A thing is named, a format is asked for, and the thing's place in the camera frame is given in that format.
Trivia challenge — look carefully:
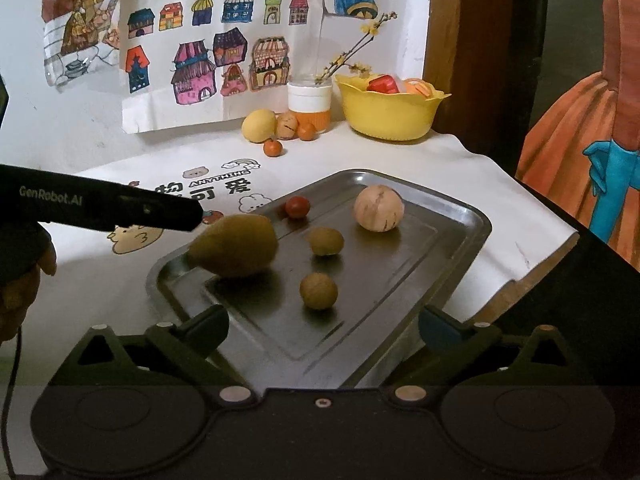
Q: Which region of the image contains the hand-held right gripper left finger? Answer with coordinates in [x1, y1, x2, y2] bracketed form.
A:
[47, 305, 258, 407]

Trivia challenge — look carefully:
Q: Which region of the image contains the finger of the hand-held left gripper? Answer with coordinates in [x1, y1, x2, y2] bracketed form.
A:
[121, 186, 205, 234]

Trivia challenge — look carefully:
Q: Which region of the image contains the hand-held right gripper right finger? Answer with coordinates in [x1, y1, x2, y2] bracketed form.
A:
[387, 304, 598, 407]

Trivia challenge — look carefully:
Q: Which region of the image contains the metal tray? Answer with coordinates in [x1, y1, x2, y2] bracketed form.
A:
[145, 168, 493, 391]

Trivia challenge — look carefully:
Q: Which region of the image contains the yellow-brown pear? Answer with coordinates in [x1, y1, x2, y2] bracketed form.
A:
[186, 213, 279, 279]

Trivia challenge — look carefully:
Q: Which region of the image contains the yellow lemon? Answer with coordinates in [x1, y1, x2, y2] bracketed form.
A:
[241, 108, 278, 143]

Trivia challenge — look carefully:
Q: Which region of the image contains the red cherry tomato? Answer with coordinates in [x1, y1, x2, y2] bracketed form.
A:
[285, 196, 311, 220]

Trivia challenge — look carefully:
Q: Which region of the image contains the tan speckled round fruit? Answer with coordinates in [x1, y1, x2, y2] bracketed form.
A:
[275, 112, 300, 141]

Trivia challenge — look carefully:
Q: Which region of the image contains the person's left hand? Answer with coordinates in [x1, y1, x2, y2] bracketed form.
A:
[0, 227, 58, 343]

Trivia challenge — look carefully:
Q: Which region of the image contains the white printed cloth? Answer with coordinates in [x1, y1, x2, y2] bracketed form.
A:
[10, 127, 581, 391]

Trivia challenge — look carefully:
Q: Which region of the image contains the paper drawing of houses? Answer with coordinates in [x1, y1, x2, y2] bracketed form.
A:
[119, 0, 326, 136]

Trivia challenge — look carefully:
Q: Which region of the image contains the drawing of child with fan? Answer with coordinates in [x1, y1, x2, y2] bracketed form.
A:
[40, 0, 251, 88]

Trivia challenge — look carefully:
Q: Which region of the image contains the white and orange cup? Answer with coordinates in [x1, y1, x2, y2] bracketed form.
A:
[287, 75, 333, 133]

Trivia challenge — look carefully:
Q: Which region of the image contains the yellow plastic basket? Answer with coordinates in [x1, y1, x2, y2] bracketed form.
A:
[334, 72, 452, 141]

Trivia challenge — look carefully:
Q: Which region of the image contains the orange toy food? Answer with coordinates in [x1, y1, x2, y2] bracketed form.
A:
[400, 77, 437, 98]

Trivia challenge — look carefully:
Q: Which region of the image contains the red toy food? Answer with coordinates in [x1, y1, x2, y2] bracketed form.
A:
[366, 74, 401, 95]

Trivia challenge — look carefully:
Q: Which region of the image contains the yellow flower twig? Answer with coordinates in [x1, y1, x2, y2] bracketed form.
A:
[315, 10, 398, 83]

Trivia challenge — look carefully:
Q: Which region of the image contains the black cable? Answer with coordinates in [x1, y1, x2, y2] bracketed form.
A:
[0, 327, 25, 476]

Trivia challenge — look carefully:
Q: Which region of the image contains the wall poster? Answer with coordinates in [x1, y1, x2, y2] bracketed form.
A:
[515, 0, 640, 266]

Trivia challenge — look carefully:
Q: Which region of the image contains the wooden door frame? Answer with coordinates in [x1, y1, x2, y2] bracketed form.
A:
[424, 0, 546, 176]

